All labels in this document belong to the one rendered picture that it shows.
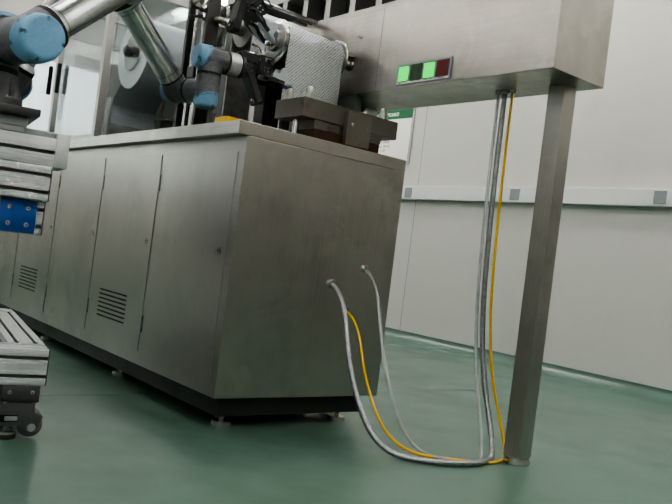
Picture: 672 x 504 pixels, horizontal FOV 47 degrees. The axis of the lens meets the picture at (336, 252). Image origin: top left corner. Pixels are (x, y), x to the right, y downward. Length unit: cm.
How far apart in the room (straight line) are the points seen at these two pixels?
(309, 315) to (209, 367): 35
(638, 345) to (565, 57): 263
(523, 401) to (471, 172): 331
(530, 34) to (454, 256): 333
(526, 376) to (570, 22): 102
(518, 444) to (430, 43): 129
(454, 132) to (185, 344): 367
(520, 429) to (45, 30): 169
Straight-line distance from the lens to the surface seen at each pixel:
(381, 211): 254
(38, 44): 204
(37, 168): 212
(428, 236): 571
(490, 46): 243
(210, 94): 244
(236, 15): 261
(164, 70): 250
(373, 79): 278
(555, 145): 239
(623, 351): 471
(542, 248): 235
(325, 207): 239
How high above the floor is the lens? 55
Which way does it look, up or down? level
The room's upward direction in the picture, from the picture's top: 7 degrees clockwise
